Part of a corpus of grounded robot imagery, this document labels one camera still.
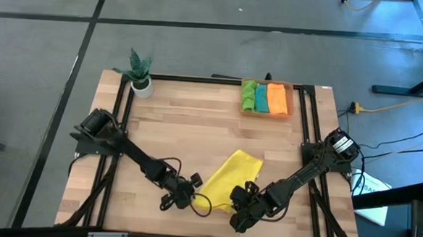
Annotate translucent orange plastic basket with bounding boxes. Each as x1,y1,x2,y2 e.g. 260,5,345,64
238,78,296,120

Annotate yellow extension cable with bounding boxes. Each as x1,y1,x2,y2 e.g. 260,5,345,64
349,85,423,118

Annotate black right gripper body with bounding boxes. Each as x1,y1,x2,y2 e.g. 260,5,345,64
230,186,272,223

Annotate black aluminium table frame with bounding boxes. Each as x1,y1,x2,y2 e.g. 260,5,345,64
54,68,369,237

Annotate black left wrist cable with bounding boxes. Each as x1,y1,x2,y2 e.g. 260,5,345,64
155,157,216,219

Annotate white floor cable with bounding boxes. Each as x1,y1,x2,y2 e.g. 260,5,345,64
389,126,423,158

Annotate black diagonal brace bar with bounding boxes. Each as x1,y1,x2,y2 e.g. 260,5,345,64
351,178,423,214

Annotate green microfiber towel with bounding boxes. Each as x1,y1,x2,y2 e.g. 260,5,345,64
240,79,259,113

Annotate orange microfiber towel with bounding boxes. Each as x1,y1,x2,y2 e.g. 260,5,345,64
264,82,290,117

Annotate white printed paper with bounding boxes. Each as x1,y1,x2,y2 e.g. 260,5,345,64
347,167,393,227

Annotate potted green plant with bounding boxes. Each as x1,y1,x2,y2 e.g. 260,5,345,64
110,46,157,99

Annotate teal microfiber towel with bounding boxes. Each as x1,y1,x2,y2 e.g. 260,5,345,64
254,83,272,114

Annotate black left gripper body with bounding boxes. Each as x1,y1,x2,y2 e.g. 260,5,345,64
165,177,197,209

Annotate yellow microfiber towel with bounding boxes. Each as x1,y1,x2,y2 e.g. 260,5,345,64
193,147,265,216

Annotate black floor cable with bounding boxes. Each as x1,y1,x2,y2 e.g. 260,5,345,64
353,126,423,152
351,144,423,199

